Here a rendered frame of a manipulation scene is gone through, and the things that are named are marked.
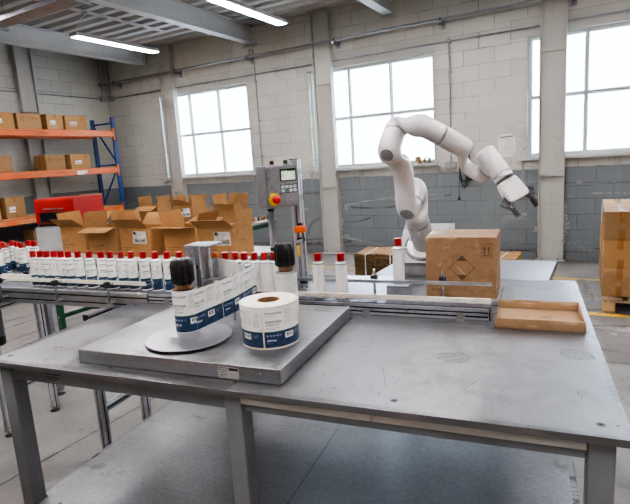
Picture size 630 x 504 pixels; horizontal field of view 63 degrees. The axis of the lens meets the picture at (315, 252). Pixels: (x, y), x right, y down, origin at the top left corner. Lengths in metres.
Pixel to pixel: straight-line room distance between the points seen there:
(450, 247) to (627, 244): 3.00
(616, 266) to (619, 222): 0.39
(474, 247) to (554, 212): 5.08
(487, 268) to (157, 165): 8.79
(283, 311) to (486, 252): 0.99
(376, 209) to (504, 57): 2.70
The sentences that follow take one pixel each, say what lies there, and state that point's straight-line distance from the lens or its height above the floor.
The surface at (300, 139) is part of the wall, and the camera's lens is 8.52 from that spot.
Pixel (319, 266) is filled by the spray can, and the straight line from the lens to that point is 2.25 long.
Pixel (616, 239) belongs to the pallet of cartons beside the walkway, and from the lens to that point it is 5.14.
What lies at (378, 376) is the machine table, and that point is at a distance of 1.62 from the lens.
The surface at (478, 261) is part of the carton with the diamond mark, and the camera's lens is 2.32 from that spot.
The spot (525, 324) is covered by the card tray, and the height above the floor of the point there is 0.85.
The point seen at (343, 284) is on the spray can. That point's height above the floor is 0.95.
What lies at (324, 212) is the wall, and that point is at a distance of 8.32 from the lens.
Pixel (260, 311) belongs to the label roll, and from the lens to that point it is 1.70.
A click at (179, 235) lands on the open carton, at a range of 4.34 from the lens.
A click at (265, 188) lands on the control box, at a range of 2.33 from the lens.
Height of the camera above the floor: 1.48
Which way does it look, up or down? 10 degrees down
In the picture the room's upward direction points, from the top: 4 degrees counter-clockwise
